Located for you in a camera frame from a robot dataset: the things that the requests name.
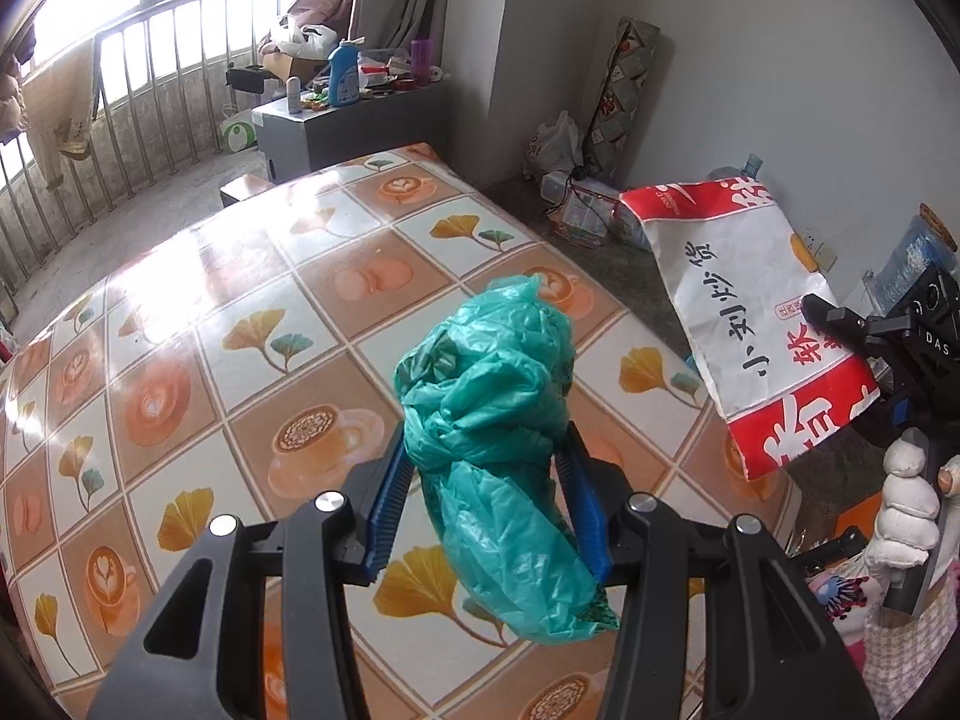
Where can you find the wall power socket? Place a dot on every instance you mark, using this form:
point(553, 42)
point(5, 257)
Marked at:
point(823, 253)

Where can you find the green plastic bag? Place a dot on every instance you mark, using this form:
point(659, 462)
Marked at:
point(484, 401)

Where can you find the floor trash pile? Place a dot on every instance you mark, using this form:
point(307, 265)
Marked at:
point(589, 213)

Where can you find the empty water jug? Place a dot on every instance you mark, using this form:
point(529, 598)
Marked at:
point(749, 169)

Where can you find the blue detergent bottle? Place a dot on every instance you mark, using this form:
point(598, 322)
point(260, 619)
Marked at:
point(343, 87)

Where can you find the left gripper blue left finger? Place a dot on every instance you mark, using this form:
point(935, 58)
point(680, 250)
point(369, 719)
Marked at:
point(384, 505)

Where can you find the folded patterned mat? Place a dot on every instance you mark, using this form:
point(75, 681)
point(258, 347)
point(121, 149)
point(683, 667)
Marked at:
point(626, 70)

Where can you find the metal balcony railing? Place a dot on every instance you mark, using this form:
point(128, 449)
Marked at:
point(161, 99)

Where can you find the purple cup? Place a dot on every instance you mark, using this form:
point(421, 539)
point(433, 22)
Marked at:
point(421, 51)

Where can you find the grey low cabinet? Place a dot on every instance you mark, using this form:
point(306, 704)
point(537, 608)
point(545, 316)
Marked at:
point(294, 145)

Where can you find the white plastic bag on floor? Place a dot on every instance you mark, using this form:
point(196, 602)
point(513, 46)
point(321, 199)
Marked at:
point(556, 146)

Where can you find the water dispenser with bottle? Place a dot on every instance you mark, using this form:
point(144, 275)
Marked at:
point(926, 242)

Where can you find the white gloved right hand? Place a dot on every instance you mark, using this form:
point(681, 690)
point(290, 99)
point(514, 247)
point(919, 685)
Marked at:
point(917, 523)

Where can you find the pink checkered sleeve forearm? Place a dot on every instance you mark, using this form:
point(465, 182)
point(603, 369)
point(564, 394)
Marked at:
point(900, 656)

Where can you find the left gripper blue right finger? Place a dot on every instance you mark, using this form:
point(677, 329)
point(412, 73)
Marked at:
point(589, 487)

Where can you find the red white paper snack bag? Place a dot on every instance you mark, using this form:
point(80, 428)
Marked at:
point(736, 274)

